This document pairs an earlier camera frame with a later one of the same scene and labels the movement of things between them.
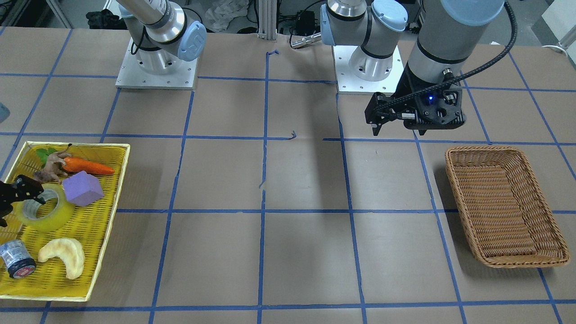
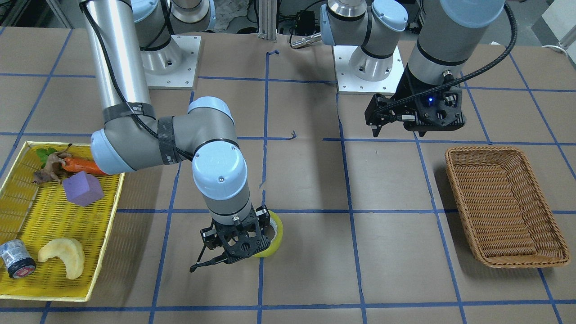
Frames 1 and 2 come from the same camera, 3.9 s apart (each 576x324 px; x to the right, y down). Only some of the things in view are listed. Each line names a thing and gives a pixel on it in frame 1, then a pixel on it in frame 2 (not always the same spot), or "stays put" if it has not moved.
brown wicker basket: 509,219 stays put
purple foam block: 82,189 stays put
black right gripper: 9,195 to 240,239
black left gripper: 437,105 stays put
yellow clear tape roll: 26,210 to 275,221
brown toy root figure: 52,169 stays put
